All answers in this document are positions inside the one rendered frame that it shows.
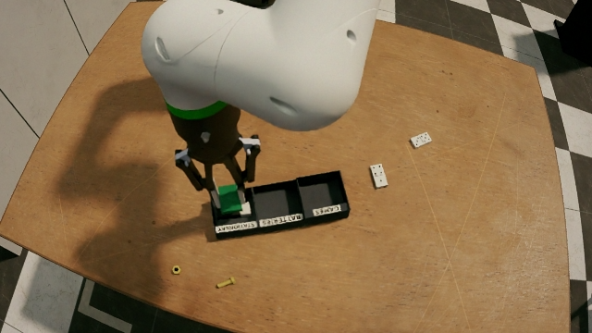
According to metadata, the black rack of three bins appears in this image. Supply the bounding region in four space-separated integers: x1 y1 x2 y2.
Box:
210 170 351 240

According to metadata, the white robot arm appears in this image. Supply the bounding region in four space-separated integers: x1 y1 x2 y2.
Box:
141 0 381 144

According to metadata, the yellow bolt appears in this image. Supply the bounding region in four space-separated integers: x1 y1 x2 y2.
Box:
217 277 236 288

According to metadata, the white domino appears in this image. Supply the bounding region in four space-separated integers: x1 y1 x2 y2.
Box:
370 164 388 189
410 132 432 149

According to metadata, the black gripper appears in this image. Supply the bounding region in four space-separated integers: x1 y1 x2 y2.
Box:
175 125 261 208

